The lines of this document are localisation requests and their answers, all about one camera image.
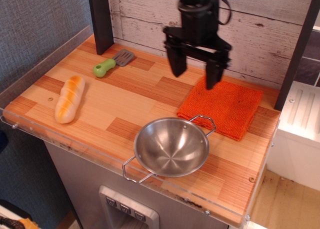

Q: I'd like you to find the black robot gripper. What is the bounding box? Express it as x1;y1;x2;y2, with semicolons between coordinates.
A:
163;0;232;90

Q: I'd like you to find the orange towel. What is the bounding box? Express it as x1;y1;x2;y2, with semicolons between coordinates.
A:
177;76;264;141

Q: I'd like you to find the toy bread loaf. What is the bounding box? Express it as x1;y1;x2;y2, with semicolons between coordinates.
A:
54;75;86;124

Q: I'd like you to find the white toy sink unit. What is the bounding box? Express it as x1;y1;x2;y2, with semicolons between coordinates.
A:
266;81;320;190

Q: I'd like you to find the grey cabinet dispenser panel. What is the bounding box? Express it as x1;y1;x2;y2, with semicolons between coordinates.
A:
99;185;160;229

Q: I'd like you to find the orange object bottom left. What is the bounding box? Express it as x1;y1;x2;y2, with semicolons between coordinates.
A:
18;218;39;229

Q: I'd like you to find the green-handled grey toy spatula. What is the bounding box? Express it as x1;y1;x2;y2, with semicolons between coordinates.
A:
92;49;135;78

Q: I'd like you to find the steel two-handled bowl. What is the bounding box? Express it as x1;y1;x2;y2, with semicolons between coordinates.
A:
122;115;217;184

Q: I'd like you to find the dark right frame post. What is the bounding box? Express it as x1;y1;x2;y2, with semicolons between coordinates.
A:
274;0;320;111

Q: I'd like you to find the dark frame post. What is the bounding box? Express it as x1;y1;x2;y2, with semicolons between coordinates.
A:
88;0;114;55
274;0;320;111

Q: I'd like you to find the dark left frame post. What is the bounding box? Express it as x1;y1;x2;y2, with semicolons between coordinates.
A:
88;0;114;55

